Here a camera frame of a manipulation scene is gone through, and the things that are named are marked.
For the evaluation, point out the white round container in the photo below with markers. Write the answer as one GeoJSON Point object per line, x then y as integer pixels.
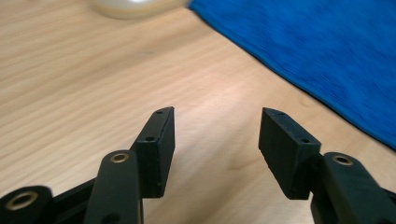
{"type": "Point", "coordinates": [137, 7]}

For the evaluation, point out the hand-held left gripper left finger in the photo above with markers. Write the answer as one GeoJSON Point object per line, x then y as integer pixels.
{"type": "Point", "coordinates": [155, 161]}

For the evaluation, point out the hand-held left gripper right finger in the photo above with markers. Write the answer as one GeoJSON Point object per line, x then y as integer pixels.
{"type": "Point", "coordinates": [286, 155]}

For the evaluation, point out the blue cloth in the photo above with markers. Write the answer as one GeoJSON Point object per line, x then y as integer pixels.
{"type": "Point", "coordinates": [311, 43]}

